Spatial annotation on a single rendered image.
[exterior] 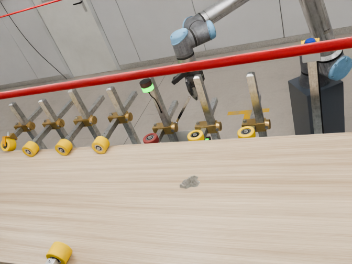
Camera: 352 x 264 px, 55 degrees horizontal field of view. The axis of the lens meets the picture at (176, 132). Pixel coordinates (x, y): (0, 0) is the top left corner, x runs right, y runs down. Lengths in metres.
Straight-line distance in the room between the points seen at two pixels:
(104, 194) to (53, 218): 0.25
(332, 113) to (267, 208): 1.35
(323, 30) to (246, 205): 1.12
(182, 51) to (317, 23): 0.76
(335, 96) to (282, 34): 2.12
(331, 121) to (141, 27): 3.03
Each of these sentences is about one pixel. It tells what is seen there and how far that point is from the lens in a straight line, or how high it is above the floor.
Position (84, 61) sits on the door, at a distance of 5.51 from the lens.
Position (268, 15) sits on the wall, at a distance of 4.34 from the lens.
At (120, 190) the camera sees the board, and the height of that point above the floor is 0.90.
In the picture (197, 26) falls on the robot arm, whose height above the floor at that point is 1.33.
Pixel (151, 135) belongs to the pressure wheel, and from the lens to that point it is 1.77.
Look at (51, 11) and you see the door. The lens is 5.40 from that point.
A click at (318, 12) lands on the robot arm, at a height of 1.15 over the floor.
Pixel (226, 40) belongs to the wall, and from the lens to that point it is 4.52.
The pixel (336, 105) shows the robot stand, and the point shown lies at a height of 0.44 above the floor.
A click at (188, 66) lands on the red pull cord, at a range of 0.28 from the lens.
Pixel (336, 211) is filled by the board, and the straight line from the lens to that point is 1.24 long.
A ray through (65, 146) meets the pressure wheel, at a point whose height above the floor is 0.96.
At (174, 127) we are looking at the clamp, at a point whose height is 0.86.
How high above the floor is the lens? 1.86
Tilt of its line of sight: 34 degrees down
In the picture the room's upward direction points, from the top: 21 degrees counter-clockwise
